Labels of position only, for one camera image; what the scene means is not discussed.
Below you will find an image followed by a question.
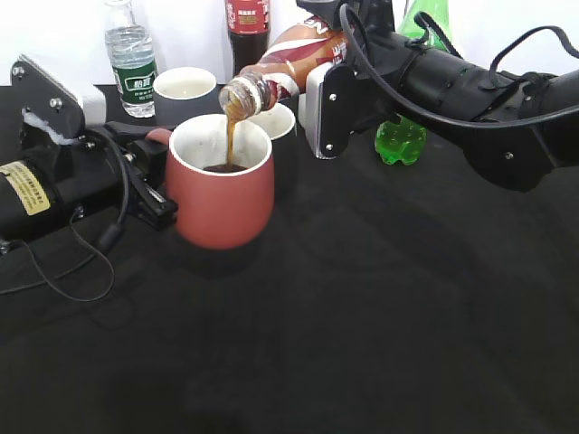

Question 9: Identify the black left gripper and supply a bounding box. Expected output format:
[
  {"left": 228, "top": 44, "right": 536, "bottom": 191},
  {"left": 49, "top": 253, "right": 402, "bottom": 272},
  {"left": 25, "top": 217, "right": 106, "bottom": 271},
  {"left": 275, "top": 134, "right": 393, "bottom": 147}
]
[{"left": 11, "top": 53, "right": 178, "bottom": 231}]

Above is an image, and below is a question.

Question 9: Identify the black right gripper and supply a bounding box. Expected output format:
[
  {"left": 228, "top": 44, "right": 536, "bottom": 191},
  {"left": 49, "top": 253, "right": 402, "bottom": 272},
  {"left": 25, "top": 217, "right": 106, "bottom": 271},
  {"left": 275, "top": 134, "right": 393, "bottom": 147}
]
[{"left": 298, "top": 1, "right": 405, "bottom": 159}]

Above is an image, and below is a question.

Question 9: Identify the dark red ceramic mug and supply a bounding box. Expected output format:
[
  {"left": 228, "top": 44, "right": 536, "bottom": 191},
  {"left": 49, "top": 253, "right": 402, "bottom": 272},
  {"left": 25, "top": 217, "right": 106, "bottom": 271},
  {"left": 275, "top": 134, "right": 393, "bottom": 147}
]
[{"left": 147, "top": 114, "right": 275, "bottom": 250}]

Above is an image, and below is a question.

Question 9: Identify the brown nescafe coffee bottle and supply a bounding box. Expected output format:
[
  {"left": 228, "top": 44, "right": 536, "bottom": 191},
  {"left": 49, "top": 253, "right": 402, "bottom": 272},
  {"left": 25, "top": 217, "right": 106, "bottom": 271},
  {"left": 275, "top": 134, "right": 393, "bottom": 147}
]
[{"left": 218, "top": 15, "right": 347, "bottom": 121}]

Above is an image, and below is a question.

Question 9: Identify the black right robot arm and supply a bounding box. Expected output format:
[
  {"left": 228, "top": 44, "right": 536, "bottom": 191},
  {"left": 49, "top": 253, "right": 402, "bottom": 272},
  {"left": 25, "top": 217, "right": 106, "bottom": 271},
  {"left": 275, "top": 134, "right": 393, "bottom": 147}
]
[{"left": 301, "top": 1, "right": 578, "bottom": 192}]

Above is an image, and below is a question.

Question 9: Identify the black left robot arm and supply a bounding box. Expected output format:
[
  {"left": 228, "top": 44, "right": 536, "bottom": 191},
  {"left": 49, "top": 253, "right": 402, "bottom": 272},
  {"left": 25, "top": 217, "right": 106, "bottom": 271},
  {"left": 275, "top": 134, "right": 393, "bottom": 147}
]
[{"left": 1, "top": 53, "right": 178, "bottom": 253}]

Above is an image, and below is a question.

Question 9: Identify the white ceramic mug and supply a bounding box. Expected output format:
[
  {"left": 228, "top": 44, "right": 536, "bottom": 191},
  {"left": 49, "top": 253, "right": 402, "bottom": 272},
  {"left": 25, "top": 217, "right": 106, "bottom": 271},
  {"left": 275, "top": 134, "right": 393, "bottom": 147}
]
[{"left": 298, "top": 93, "right": 308, "bottom": 129}]

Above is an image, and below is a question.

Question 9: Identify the green sprite bottle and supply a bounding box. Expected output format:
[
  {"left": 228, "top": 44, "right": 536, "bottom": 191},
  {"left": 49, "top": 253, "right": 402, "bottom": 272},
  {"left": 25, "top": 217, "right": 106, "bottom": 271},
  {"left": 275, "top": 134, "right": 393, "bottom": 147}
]
[{"left": 375, "top": 0, "right": 451, "bottom": 165}]

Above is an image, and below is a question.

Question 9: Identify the black ceramic mug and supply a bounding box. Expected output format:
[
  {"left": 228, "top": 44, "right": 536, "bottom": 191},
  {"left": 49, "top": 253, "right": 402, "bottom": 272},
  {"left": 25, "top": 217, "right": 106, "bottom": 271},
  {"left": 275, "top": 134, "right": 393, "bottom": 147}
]
[{"left": 249, "top": 103, "right": 296, "bottom": 140}]

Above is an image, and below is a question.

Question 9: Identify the grey ceramic mug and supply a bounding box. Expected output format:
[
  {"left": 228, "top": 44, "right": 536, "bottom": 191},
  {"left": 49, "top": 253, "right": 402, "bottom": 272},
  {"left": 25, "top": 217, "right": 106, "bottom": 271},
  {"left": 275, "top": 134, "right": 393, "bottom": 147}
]
[{"left": 153, "top": 66, "right": 221, "bottom": 127}]

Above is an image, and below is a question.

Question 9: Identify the cola bottle red label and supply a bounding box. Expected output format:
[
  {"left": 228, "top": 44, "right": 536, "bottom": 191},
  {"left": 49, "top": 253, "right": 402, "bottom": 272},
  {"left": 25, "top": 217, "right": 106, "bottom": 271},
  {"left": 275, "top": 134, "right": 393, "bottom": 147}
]
[{"left": 225, "top": 0, "right": 270, "bottom": 76}]

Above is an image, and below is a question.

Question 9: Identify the clear water bottle green label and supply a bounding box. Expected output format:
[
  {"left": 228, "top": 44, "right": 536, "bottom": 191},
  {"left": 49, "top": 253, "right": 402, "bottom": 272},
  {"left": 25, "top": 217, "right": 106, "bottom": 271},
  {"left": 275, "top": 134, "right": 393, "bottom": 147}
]
[{"left": 104, "top": 1, "right": 157, "bottom": 118}]

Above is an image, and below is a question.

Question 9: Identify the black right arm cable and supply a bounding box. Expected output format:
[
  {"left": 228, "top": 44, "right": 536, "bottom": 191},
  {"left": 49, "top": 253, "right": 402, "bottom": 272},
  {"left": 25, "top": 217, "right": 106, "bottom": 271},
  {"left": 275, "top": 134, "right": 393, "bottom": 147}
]
[{"left": 337, "top": 2, "right": 579, "bottom": 131}]

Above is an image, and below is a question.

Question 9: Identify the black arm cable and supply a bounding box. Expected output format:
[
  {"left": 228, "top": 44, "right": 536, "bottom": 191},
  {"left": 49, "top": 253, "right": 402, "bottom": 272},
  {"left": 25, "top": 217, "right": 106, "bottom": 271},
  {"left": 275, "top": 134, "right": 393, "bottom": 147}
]
[
  {"left": 0, "top": 130, "right": 132, "bottom": 303},
  {"left": 337, "top": 2, "right": 579, "bottom": 131}
]

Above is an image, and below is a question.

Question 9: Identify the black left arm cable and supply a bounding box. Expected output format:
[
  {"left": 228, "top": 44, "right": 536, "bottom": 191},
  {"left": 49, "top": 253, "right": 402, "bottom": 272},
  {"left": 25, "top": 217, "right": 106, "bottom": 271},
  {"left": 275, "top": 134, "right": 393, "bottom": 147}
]
[{"left": 0, "top": 130, "right": 132, "bottom": 303}]

